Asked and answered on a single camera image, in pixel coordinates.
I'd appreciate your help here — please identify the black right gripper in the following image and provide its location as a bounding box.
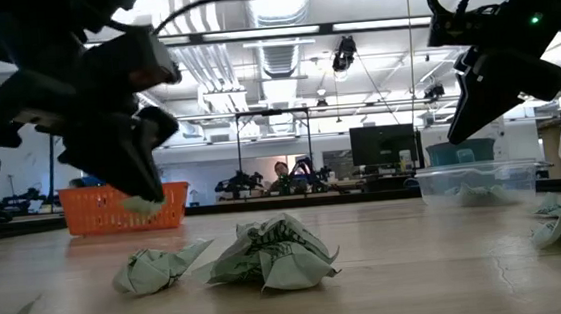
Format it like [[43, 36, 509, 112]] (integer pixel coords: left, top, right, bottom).
[[437, 0, 561, 147]]

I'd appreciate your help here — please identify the orange plastic basket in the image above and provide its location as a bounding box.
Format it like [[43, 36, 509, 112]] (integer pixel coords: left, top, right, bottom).
[[57, 178, 194, 239]]

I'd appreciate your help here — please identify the silver ventilation duct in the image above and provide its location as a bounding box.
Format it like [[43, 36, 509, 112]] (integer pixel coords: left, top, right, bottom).
[[246, 0, 319, 80]]

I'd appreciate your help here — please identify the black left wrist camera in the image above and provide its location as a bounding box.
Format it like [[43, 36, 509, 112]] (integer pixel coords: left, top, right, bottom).
[[80, 22, 184, 99]]

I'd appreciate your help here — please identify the person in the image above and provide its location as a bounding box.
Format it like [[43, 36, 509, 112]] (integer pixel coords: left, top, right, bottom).
[[266, 159, 298, 196]]

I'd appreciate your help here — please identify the black metal table frame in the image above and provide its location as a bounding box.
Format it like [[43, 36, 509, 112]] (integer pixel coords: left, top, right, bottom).
[[0, 173, 561, 242]]

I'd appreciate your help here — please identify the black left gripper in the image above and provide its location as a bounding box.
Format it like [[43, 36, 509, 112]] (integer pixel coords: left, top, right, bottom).
[[0, 44, 187, 216]]

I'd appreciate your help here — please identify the thin black stand pole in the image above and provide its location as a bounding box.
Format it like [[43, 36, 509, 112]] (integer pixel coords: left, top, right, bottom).
[[46, 134, 61, 209]]

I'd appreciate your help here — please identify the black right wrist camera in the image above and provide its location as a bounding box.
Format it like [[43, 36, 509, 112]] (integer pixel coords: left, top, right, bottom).
[[423, 2, 503, 50]]

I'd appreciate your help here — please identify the white bottle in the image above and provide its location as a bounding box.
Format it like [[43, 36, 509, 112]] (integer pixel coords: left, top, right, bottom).
[[398, 149, 414, 173]]

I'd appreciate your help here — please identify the clear plastic container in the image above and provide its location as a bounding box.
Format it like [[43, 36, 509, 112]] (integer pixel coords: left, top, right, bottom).
[[415, 157, 542, 213]]

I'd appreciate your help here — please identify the black ceiling camera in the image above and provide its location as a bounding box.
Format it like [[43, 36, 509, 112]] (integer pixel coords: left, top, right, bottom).
[[423, 81, 447, 102], [329, 34, 360, 75]]

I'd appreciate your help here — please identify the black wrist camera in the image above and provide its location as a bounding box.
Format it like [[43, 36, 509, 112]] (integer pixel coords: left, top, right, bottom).
[[80, 22, 184, 99], [423, 2, 503, 50]]

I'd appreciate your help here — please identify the black background rig frame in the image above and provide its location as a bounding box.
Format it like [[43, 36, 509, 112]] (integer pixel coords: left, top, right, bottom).
[[233, 106, 316, 179]]

